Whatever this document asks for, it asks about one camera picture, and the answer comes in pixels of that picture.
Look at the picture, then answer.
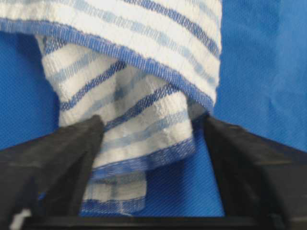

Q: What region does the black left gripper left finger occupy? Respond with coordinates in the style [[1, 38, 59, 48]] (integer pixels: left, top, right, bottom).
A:
[[0, 115, 104, 230]]

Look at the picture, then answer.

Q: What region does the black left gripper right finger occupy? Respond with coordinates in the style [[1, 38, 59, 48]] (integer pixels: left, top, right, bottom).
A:
[[203, 115, 307, 230]]

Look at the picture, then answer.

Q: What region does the white blue-striped towel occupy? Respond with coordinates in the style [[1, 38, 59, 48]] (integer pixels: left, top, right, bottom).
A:
[[0, 0, 222, 216]]

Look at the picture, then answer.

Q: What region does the blue table cloth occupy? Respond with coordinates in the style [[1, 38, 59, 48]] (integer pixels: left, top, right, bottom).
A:
[[0, 0, 307, 217]]

